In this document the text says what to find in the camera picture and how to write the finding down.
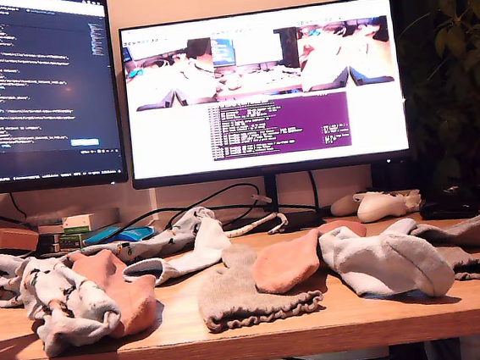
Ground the cream rounded device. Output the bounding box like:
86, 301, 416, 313
328, 193, 361, 218

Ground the dark green box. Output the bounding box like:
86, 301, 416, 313
36, 228, 87, 256

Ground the white game controller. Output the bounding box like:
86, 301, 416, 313
354, 188, 411, 224

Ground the white patterned item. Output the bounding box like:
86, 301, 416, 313
401, 188, 423, 213

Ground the pink sock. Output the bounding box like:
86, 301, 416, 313
67, 243, 161, 343
247, 217, 373, 297

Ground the monitor with dark code screen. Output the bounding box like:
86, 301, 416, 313
0, 0, 130, 196

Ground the small white cable tag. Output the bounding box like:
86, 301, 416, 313
249, 191, 273, 206

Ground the monitor with bright white screen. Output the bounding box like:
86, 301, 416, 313
116, 0, 412, 191

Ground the black monitor stand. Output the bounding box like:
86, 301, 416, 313
218, 169, 328, 239

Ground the black flat device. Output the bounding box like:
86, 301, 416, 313
418, 192, 480, 224

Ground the blue plastic pack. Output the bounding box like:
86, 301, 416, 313
81, 221, 157, 248

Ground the green leafy houseplant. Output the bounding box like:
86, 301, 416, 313
392, 0, 480, 198

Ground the white and green box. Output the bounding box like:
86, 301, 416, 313
61, 212, 97, 236

